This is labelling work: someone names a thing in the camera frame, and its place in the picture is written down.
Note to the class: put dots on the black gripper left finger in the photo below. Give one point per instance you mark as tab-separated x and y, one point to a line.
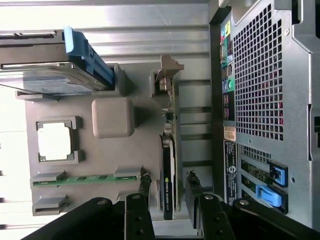
137	220

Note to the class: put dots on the blue card retention clip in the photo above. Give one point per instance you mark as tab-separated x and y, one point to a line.
280	175
268	197

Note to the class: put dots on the grey plastic parts rack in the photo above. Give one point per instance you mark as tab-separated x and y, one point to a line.
112	155

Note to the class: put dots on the black open PC case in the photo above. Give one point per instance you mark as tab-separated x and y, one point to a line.
260	75

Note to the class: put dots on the hard disk with blue caddy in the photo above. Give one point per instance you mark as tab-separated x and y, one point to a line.
37	50

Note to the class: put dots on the silver CPU chip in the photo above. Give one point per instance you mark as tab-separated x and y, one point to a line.
55	141

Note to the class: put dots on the green RAM stick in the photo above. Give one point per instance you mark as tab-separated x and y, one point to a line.
85	180

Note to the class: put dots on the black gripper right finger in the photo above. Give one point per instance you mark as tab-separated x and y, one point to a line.
212	220

